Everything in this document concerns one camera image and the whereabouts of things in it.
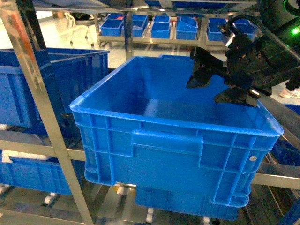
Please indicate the blue crate left on shelf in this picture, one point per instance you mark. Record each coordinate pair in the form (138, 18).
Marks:
(65, 74)

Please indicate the blue crate lower left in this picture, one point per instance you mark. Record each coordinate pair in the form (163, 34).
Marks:
(43, 175)

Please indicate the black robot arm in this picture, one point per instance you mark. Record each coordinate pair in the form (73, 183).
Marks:
(273, 14)

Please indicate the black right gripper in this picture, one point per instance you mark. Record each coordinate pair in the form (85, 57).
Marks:
(253, 67)

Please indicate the stainless steel shelf rack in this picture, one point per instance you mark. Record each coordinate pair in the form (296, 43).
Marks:
(23, 29)

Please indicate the large blue crate on shelf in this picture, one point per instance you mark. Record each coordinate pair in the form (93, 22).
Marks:
(141, 125)

